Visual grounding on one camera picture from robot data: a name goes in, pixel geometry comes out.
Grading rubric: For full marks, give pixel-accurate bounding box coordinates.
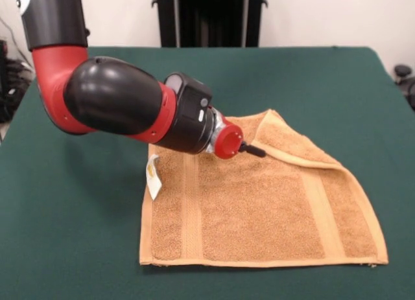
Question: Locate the orange terry towel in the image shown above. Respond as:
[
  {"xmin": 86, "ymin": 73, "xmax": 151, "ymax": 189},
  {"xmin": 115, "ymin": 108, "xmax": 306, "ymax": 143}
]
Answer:
[{"xmin": 138, "ymin": 108, "xmax": 389, "ymax": 268}]

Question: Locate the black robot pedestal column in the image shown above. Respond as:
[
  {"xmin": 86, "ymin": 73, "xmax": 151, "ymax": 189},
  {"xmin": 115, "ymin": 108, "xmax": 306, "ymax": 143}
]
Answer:
[{"xmin": 150, "ymin": 0, "xmax": 268, "ymax": 49}]

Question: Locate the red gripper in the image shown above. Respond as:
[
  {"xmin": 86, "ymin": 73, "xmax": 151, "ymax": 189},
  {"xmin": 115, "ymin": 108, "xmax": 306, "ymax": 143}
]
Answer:
[{"xmin": 214, "ymin": 123, "xmax": 267, "ymax": 160}]

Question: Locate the dark green table cloth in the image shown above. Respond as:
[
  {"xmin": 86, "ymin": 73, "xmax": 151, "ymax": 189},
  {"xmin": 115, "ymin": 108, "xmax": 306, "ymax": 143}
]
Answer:
[{"xmin": 0, "ymin": 46, "xmax": 415, "ymax": 300}]

